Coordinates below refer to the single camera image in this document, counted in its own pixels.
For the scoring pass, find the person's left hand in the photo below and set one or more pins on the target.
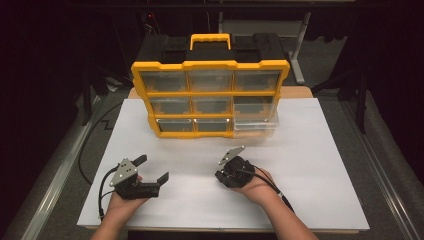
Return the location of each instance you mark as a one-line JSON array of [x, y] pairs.
[[121, 206]]

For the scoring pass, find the person's right hand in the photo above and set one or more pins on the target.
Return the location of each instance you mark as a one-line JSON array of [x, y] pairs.
[[260, 190]]

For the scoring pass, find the aluminium rail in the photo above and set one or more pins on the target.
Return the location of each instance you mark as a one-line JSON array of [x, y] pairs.
[[383, 186], [56, 186]]

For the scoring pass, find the black tripod stand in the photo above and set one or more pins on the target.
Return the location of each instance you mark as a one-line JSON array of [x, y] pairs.
[[87, 100], [361, 110]]

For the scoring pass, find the clear plastic drawer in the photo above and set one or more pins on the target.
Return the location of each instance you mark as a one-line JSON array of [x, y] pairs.
[[255, 121]]

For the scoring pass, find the grid of clear bins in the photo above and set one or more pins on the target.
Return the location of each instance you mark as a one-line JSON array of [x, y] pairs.
[[165, 81]]

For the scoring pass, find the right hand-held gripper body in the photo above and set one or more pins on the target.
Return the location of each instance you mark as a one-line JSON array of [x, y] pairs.
[[236, 173]]

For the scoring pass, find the white board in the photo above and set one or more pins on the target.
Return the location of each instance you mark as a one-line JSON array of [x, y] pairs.
[[200, 206]]

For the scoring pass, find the yellow drawer organizer case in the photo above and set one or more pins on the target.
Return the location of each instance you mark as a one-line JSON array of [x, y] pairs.
[[210, 65]]

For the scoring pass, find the grey metal stand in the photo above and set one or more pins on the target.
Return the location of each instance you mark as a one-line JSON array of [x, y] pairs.
[[300, 50]]

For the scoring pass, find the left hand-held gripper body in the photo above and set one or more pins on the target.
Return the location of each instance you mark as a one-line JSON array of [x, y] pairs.
[[125, 173]]

